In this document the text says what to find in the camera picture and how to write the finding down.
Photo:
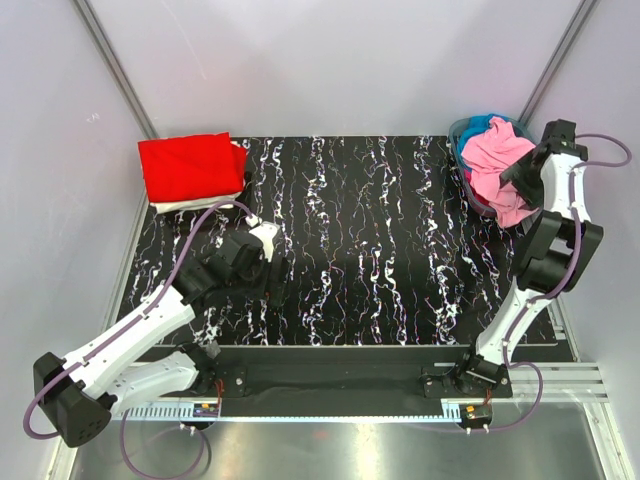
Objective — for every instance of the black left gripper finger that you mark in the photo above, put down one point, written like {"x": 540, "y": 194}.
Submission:
{"x": 276, "y": 296}
{"x": 280, "y": 273}

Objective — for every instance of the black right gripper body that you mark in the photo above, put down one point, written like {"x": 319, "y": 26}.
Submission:
{"x": 523, "y": 170}

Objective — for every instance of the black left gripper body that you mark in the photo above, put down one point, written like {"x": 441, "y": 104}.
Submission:
{"x": 279, "y": 275}

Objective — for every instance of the pink t shirt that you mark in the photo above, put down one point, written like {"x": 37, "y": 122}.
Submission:
{"x": 488, "y": 155}

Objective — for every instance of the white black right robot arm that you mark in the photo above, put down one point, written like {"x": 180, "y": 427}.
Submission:
{"x": 548, "y": 260}

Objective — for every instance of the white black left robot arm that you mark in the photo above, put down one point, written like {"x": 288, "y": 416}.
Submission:
{"x": 81, "y": 391}

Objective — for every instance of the blue t shirt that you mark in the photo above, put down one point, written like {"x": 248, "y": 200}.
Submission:
{"x": 478, "y": 125}

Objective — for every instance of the folded white t shirt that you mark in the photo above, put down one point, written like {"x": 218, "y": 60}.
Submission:
{"x": 192, "y": 205}

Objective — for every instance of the grey plastic laundry basket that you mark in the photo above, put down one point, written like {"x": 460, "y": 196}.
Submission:
{"x": 478, "y": 203}

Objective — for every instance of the folded red t shirt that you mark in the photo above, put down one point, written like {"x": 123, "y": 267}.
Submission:
{"x": 190, "y": 168}

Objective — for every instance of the white slotted cable duct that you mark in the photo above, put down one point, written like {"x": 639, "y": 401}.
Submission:
{"x": 317, "y": 410}

